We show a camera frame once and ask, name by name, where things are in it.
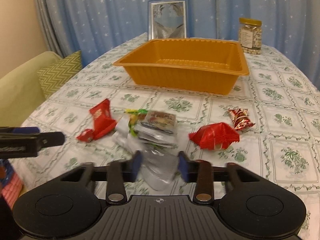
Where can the red foil packet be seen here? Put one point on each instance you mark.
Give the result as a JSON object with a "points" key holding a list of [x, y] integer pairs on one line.
{"points": [[215, 136]]}

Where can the green sofa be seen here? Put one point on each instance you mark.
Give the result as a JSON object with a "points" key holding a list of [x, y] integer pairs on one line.
{"points": [[17, 90]]}

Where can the silver picture frame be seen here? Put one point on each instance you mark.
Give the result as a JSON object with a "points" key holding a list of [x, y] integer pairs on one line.
{"points": [[167, 21]]}

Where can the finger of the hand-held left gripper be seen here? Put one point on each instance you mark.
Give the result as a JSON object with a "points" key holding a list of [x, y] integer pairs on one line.
{"points": [[50, 138], [25, 130]]}

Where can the small silver foil packet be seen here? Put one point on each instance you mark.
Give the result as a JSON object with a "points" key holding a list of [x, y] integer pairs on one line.
{"points": [[121, 132]]}

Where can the green zigzag cushion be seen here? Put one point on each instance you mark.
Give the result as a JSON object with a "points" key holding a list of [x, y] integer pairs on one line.
{"points": [[58, 76]]}

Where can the small red snack packet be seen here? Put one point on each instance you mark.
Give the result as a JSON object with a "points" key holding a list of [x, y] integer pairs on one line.
{"points": [[84, 135]]}

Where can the blue star-print curtain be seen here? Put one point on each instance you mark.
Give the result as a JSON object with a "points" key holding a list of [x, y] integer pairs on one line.
{"points": [[100, 12]]}

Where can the clear jar with yellow lid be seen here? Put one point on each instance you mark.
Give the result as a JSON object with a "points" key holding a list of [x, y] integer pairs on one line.
{"points": [[250, 37]]}

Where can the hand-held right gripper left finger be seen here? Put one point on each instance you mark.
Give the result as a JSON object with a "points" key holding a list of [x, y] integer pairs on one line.
{"points": [[137, 167]]}

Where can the large silver foil packet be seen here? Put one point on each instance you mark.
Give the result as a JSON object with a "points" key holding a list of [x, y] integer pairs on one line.
{"points": [[158, 170]]}

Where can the brown packet with green end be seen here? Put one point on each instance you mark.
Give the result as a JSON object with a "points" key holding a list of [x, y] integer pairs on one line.
{"points": [[161, 118]]}

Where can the floral tablecloth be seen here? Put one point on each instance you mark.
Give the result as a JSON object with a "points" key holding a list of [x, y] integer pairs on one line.
{"points": [[275, 100]]}

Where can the red and blue printed object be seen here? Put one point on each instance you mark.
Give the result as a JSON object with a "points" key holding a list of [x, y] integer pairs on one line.
{"points": [[10, 182]]}

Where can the red and white candy packet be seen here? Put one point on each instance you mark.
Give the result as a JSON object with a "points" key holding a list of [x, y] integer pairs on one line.
{"points": [[240, 119]]}

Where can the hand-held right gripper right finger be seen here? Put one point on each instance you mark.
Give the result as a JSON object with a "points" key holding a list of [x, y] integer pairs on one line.
{"points": [[183, 167]]}

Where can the orange plastic tray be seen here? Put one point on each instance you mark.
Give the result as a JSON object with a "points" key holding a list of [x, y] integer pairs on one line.
{"points": [[180, 77]]}

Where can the large red snack packet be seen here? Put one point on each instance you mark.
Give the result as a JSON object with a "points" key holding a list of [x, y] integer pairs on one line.
{"points": [[102, 121]]}

